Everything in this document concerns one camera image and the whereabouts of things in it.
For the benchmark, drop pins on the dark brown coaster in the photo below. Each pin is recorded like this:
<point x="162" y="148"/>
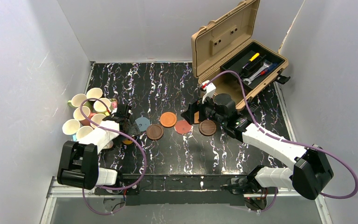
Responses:
<point x="154" y="132"/>

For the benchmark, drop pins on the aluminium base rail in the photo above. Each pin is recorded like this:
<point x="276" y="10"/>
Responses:
<point x="180" y="199"/>

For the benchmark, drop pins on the pink mug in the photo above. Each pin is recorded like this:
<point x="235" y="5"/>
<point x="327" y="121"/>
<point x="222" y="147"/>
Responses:
<point x="83" y="115"/>

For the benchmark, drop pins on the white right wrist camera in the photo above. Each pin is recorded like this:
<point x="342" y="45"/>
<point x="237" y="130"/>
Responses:
<point x="208" y="88"/>

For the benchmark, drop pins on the olive mug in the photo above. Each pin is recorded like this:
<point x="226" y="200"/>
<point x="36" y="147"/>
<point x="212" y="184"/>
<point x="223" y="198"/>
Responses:
<point x="94" y="93"/>

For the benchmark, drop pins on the blue grey coaster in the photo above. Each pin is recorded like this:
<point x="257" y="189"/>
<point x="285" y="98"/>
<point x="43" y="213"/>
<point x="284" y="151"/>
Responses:
<point x="143" y="123"/>

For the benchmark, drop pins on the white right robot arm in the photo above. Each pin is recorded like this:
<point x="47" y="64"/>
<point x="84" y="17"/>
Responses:
<point x="307" y="170"/>

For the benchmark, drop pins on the dark walnut coaster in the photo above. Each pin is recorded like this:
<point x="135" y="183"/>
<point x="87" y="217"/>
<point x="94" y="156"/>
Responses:
<point x="207" y="128"/>

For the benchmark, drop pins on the blue mug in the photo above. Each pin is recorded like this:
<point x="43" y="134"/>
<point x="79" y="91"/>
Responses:
<point x="71" y="127"/>

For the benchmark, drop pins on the light wooden coaster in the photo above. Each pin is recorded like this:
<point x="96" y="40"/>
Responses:
<point x="196" y="118"/>

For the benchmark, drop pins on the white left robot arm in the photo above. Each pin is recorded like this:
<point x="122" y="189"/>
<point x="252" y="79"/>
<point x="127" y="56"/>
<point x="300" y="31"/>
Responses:
<point x="79" y="166"/>

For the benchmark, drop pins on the floral tray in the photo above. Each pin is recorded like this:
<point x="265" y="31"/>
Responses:
<point x="114" y="106"/>

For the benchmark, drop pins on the black toolbox tray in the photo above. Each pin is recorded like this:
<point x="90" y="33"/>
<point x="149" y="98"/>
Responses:
<point x="239" y="60"/>

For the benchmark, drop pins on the red coaster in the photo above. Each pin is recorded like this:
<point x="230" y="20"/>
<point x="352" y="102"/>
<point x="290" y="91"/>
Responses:
<point x="182" y="127"/>

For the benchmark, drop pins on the yellow mug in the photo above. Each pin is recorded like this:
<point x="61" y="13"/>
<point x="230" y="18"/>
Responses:
<point x="103" y="106"/>

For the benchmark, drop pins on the yellow handled screwdriver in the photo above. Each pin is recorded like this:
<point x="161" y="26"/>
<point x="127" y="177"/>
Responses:
<point x="251" y="59"/>

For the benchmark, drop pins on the silver wrench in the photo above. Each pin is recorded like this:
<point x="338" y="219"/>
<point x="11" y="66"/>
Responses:
<point x="256" y="74"/>

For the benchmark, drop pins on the green mug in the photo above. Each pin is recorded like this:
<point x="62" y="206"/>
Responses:
<point x="76" y="101"/>

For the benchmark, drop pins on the orange wooden coaster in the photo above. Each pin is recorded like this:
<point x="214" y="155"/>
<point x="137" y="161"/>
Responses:
<point x="168" y="119"/>

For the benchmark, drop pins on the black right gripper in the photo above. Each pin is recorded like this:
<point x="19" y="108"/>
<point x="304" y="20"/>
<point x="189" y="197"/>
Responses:
<point x="199" y="109"/>

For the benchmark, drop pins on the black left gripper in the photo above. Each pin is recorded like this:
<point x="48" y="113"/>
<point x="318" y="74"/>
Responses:
<point x="124" y="115"/>

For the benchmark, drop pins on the peach mug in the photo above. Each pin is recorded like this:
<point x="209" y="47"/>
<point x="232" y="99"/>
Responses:
<point x="97" y="119"/>

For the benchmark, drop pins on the orange smiley coaster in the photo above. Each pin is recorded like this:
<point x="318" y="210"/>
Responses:
<point x="127" y="141"/>

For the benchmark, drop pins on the red blue screwdriver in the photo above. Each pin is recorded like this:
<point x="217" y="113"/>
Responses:
<point x="268" y="69"/>

